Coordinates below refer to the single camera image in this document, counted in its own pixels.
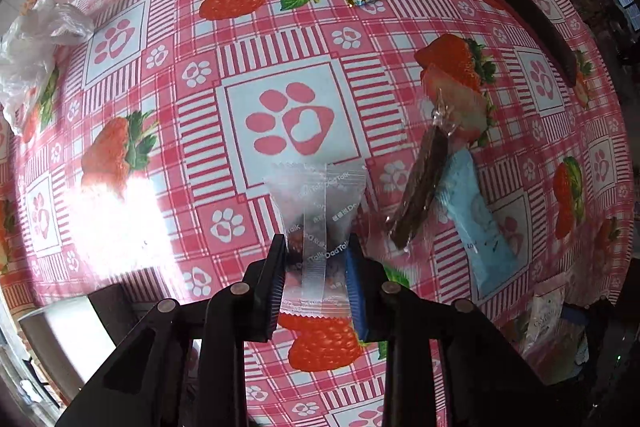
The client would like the translucent white snack packet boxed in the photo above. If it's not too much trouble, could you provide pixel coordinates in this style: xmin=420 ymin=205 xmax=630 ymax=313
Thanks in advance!
xmin=265 ymin=160 xmax=368 ymax=317

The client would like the white cardboard box tray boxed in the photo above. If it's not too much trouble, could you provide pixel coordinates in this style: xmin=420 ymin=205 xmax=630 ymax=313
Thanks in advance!
xmin=18 ymin=284 xmax=138 ymax=402

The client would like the light blue snack packet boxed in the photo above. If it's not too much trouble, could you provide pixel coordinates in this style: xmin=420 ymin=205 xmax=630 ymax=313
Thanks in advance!
xmin=436 ymin=148 xmax=518 ymax=299

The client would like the brown bar in clear wrapper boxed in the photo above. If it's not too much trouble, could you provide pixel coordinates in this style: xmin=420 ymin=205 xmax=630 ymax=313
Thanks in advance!
xmin=387 ymin=63 xmax=492 ymax=252

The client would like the strawberry checkered tablecloth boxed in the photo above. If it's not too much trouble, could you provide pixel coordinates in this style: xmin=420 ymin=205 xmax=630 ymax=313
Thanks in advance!
xmin=1 ymin=0 xmax=634 ymax=426

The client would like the white plastic bag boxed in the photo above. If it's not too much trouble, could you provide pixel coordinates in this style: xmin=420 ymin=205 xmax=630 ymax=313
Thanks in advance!
xmin=1 ymin=0 xmax=94 ymax=136

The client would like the long black bar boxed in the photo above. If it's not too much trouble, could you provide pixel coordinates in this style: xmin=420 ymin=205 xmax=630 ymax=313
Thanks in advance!
xmin=500 ymin=0 xmax=577 ymax=88

